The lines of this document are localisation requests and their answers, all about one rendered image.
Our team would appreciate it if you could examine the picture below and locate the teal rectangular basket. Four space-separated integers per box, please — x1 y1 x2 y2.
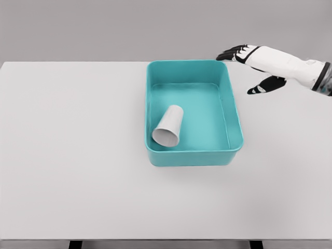
144 59 245 168

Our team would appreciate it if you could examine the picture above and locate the white paper cup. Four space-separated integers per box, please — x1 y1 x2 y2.
151 104 185 147

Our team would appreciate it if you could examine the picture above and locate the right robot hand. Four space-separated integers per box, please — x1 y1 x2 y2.
216 44 296 95

